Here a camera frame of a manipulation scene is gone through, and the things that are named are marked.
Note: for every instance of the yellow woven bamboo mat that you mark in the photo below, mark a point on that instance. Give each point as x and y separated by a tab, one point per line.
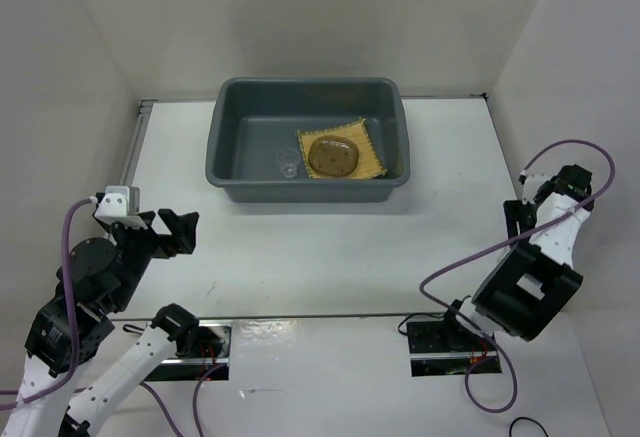
369	166

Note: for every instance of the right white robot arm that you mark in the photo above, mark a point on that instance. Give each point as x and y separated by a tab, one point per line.
535	279

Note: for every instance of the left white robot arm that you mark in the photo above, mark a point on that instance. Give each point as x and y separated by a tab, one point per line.
63	340

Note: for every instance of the clear glass plate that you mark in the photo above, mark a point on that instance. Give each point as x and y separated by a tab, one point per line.
333	156

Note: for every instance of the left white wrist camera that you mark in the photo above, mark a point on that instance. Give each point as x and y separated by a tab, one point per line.
120	204

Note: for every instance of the clear glass cup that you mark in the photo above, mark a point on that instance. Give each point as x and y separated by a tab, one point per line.
288	161

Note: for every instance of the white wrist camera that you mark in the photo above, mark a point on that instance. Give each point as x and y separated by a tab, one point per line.
120	204
535	188

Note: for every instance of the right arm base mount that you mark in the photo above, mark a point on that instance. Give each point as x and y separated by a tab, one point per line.
439	347

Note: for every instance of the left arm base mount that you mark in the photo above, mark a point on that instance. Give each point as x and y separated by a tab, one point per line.
194	356

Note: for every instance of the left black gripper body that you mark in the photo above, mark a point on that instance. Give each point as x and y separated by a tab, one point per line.
140	247

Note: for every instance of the aluminium table rail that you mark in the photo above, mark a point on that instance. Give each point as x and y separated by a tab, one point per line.
136	143

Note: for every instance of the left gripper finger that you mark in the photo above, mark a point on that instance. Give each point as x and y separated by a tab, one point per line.
141	220
181	239

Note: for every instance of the grey plastic bin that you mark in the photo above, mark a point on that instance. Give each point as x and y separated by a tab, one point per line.
254	118

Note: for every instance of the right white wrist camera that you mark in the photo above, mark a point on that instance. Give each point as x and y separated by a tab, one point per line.
535	188

